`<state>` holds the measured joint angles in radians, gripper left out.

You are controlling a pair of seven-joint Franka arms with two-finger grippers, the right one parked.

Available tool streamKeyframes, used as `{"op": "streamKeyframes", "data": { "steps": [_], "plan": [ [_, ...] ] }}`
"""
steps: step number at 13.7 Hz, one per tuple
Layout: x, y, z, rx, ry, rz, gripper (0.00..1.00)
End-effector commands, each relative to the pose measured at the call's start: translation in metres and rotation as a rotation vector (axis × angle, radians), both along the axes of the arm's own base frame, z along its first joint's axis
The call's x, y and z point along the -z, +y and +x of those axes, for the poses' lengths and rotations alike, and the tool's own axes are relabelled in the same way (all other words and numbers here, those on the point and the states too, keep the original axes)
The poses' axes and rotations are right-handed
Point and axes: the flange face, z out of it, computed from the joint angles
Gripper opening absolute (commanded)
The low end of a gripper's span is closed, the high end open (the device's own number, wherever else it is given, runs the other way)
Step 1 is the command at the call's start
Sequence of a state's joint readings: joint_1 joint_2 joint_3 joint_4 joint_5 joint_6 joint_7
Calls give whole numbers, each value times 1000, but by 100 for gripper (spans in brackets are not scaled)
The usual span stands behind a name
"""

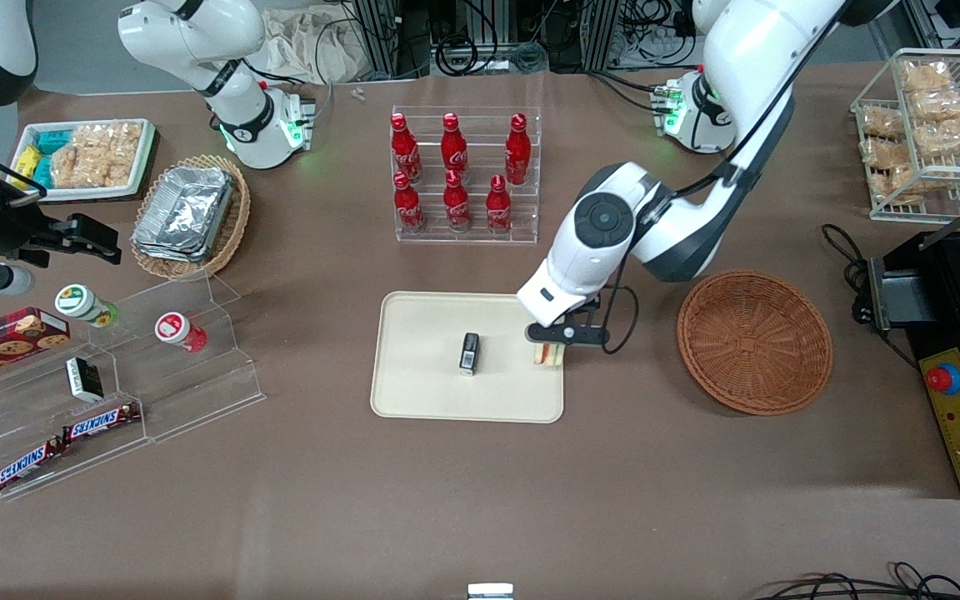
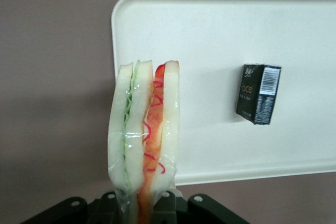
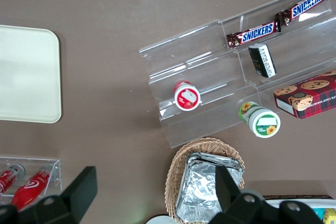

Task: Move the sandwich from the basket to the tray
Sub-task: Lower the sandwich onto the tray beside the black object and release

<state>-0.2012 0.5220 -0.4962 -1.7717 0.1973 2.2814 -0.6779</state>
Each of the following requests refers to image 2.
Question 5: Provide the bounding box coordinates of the triangle sandwich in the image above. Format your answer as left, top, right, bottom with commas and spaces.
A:
107, 59, 182, 224

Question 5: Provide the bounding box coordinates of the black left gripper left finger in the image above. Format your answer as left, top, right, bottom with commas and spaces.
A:
94, 191, 125, 224

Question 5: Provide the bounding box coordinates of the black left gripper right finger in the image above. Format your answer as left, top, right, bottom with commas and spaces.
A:
152, 189, 180, 224

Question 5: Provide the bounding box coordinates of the small black barcode box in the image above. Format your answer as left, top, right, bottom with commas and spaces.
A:
236, 63, 282, 126

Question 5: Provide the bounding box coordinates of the cream plastic serving tray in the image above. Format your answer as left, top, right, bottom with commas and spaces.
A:
110, 0, 336, 186

